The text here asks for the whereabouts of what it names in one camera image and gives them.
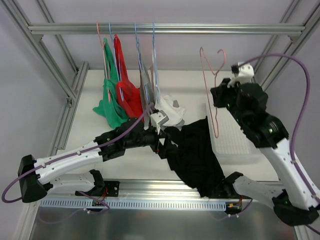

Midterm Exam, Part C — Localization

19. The blue hanger of white top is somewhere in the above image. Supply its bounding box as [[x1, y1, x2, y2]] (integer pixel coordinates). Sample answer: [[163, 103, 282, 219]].
[[152, 22, 160, 104]]

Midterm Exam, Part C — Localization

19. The red tank top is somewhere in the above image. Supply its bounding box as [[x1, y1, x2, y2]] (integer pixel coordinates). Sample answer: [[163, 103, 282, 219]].
[[114, 34, 143, 118]]

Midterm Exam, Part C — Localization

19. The grey tank top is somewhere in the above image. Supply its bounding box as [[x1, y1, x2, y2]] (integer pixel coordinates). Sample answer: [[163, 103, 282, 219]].
[[138, 47, 186, 131]]

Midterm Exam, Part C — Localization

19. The white tank top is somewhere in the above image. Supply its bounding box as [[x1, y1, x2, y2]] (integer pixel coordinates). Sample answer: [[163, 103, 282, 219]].
[[151, 41, 187, 127]]

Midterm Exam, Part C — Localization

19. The aluminium frame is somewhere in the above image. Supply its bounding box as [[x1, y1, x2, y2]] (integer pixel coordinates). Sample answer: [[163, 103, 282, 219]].
[[0, 0, 320, 240]]

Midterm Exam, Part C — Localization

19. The pink wire hanger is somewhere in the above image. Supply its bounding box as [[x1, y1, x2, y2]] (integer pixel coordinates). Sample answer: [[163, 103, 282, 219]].
[[199, 46, 227, 139]]

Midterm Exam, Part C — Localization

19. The white plastic basket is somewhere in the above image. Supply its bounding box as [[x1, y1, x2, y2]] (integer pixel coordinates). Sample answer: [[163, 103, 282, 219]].
[[206, 99, 264, 165]]

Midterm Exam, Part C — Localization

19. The blue hanger with red top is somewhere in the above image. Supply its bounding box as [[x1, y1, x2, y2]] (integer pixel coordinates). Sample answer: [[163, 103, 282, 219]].
[[108, 21, 126, 102]]

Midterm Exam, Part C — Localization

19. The pink hanger with green top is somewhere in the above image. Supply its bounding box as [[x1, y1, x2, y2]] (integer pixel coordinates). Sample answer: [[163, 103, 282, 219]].
[[96, 21, 112, 103]]

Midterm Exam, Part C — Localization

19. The black tank top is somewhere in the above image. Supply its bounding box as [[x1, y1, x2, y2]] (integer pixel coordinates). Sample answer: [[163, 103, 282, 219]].
[[164, 117, 225, 197]]

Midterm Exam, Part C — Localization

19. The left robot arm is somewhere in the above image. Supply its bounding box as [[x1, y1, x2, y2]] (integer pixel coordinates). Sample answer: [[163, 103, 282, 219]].
[[17, 119, 178, 203]]

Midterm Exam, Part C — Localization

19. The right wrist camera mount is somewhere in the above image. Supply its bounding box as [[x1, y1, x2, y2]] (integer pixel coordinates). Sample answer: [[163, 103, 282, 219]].
[[227, 62, 255, 88]]

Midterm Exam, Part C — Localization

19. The green tank top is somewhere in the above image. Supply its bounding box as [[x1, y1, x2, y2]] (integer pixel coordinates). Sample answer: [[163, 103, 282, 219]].
[[92, 38, 128, 129]]

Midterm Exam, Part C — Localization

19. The blue hanger of grey top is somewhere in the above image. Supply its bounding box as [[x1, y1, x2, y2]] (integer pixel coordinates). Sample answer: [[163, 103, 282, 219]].
[[134, 23, 150, 107]]

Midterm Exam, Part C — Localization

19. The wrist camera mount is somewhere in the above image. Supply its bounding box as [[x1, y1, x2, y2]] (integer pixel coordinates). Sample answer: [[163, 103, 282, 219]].
[[150, 110, 169, 135], [227, 62, 255, 88]]

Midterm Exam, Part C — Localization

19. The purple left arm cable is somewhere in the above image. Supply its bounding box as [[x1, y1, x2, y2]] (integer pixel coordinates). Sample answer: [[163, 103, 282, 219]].
[[1, 102, 156, 203]]

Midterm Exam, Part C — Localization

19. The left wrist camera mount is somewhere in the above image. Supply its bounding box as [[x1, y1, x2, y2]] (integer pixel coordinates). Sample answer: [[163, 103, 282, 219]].
[[150, 110, 169, 135]]

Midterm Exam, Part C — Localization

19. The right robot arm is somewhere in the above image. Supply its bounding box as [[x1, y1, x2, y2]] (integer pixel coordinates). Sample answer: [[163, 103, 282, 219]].
[[210, 78, 320, 227]]

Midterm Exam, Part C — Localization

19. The white perforated cable duct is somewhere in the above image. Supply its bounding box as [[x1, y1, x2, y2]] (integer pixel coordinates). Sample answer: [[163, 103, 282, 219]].
[[40, 198, 227, 212]]

